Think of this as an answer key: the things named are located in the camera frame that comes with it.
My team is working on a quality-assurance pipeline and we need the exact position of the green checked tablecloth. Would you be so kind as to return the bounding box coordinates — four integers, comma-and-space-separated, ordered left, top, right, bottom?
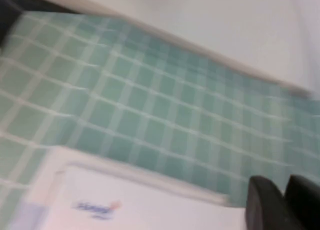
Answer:
0, 11, 320, 230

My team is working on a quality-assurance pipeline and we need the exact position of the logistics brochure red white cover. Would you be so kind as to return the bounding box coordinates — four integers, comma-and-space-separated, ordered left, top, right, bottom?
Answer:
14, 149, 251, 230

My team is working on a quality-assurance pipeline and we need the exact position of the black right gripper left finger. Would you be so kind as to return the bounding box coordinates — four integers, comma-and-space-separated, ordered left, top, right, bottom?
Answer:
246, 175, 302, 230

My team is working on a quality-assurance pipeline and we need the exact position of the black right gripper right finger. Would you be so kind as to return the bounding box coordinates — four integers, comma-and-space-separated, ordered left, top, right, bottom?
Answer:
283, 174, 320, 230

